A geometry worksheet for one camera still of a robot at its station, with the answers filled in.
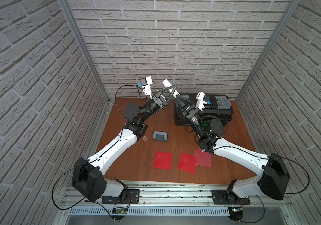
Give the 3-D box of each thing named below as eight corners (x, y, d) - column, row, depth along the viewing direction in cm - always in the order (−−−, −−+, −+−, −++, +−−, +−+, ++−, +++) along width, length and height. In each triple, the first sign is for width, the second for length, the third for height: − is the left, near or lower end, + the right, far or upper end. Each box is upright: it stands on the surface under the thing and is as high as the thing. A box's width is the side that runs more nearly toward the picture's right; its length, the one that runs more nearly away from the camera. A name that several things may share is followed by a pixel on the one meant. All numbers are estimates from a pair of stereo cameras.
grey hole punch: (152, 139, 98) (152, 137, 95) (154, 133, 101) (153, 130, 98) (167, 141, 97) (167, 138, 94) (167, 135, 100) (168, 132, 97)
